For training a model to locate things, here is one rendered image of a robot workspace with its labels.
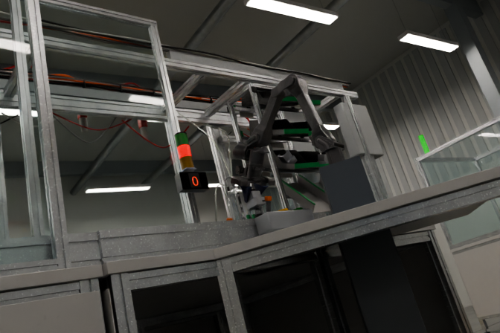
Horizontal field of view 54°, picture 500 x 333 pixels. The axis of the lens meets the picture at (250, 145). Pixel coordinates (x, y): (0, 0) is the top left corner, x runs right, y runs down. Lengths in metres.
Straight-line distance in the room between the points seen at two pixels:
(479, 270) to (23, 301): 5.12
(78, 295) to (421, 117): 10.70
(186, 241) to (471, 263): 4.69
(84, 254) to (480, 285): 4.98
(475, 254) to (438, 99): 6.03
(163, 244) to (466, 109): 9.94
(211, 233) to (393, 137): 10.60
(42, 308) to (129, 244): 0.29
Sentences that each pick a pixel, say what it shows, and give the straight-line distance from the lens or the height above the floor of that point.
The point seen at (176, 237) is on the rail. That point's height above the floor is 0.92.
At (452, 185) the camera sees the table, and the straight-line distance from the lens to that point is 1.40.
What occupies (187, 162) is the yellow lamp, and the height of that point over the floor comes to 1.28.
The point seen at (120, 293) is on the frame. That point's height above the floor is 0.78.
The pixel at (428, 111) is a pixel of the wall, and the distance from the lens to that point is 11.47.
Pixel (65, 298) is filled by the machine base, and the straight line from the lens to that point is 1.21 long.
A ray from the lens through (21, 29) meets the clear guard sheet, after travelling 1.53.
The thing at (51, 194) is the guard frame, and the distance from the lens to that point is 1.29.
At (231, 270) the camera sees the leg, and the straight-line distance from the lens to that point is 1.39.
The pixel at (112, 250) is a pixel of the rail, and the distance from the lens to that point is 1.34.
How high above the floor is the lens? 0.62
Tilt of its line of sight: 20 degrees up
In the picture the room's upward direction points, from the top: 15 degrees counter-clockwise
